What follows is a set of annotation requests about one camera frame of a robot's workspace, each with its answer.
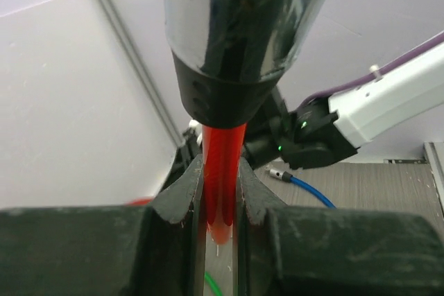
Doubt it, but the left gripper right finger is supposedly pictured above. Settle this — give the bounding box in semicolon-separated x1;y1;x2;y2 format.
235;160;443;295

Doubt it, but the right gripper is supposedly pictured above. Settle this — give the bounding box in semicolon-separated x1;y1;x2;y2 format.
162;119;203;190

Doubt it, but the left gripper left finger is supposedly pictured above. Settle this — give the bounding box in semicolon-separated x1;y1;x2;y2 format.
1;157;205;295

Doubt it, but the green cable lock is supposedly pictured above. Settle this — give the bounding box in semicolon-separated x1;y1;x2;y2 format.
204;272;223;296

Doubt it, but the red cable lock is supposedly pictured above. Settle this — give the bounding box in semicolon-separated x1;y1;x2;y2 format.
164;0;325;244

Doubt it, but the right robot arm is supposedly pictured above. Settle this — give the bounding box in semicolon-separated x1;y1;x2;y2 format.
173;34;443;200

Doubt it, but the blue cable lock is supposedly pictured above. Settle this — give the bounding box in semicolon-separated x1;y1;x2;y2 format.
268;168;336;209

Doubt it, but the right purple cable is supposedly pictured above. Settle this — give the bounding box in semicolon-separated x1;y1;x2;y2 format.
298;31;444;110

